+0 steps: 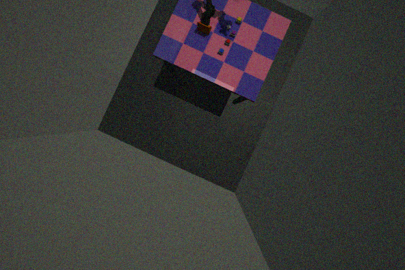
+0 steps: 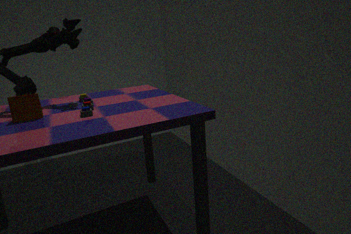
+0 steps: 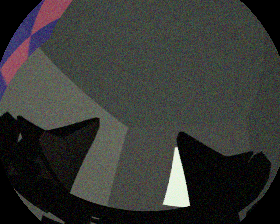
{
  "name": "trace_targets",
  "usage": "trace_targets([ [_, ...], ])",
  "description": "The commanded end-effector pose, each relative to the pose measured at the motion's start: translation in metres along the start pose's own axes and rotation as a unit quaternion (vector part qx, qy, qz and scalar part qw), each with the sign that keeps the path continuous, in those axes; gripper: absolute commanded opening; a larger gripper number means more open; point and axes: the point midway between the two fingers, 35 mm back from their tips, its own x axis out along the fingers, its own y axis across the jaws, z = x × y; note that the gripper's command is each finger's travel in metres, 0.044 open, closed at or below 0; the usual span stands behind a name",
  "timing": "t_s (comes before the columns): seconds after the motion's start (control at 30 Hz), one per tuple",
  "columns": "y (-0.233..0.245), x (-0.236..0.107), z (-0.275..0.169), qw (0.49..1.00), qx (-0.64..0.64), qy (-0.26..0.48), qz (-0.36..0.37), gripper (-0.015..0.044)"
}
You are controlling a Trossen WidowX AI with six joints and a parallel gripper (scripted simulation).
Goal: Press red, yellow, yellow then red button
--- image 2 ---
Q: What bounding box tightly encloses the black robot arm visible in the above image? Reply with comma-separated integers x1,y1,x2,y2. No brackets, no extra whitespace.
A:
0,27,61,96

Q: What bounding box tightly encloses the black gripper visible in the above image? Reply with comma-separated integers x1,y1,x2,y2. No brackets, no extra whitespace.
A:
55,18,82,47

